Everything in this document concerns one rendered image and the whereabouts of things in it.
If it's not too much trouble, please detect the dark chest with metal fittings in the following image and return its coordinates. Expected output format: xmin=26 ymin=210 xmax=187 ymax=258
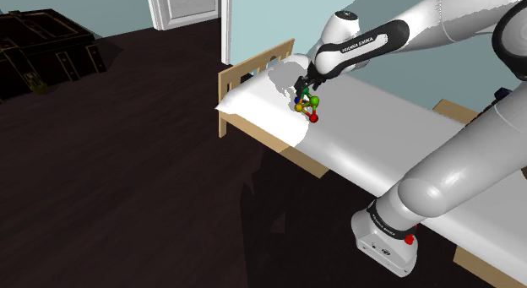
xmin=0 ymin=8 xmax=107 ymax=101

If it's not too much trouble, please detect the wooden bed with white sheet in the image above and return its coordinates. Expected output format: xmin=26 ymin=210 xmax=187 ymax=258
xmin=215 ymin=38 xmax=527 ymax=288

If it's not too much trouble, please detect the colourful ball and stick toy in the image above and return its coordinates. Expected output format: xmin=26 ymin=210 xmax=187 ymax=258
xmin=293 ymin=86 xmax=320 ymax=124

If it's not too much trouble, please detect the white door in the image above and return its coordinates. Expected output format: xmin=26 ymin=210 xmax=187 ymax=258
xmin=145 ymin=0 xmax=233 ymax=66

